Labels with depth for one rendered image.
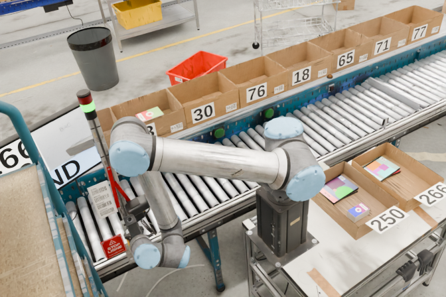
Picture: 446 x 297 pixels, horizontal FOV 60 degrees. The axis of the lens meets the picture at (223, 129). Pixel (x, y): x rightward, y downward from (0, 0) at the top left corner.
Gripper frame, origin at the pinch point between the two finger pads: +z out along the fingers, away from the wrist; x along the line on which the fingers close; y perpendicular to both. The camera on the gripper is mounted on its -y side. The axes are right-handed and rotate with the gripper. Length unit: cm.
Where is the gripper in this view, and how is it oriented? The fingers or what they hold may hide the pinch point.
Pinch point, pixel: (131, 227)
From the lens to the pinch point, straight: 191.1
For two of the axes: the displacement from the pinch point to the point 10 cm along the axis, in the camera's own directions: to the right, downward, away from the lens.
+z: -3.8, -0.3, 9.3
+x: 8.7, -3.5, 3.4
